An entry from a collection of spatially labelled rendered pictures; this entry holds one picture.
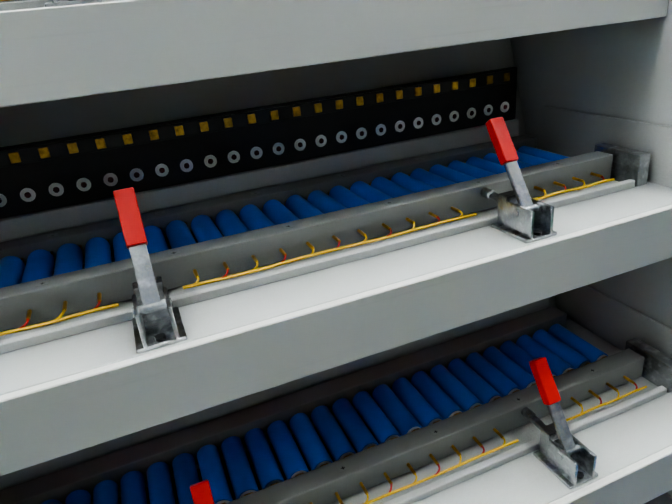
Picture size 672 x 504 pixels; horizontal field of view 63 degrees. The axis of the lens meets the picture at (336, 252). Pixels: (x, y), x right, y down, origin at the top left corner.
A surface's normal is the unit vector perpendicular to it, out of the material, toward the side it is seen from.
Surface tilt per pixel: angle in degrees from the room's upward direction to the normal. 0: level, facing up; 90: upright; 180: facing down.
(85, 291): 109
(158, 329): 19
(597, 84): 90
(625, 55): 90
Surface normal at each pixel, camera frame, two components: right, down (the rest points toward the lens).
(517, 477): -0.10, -0.91
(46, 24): 0.38, 0.34
